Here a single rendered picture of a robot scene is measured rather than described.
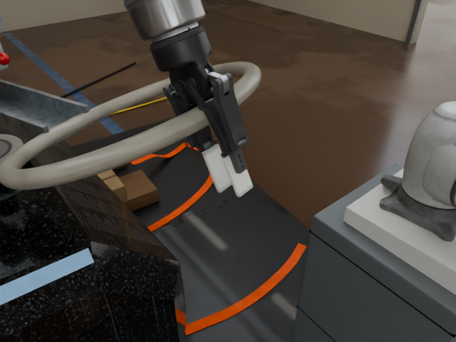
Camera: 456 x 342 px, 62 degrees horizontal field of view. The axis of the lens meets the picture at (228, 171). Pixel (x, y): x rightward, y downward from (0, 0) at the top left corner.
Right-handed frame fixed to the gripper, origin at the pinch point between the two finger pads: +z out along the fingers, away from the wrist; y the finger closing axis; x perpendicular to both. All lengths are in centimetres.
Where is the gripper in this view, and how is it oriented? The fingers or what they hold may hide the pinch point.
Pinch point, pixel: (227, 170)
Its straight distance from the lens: 56.4
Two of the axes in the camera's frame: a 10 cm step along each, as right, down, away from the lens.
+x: -7.0, 4.9, -5.1
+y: -6.3, -0.9, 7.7
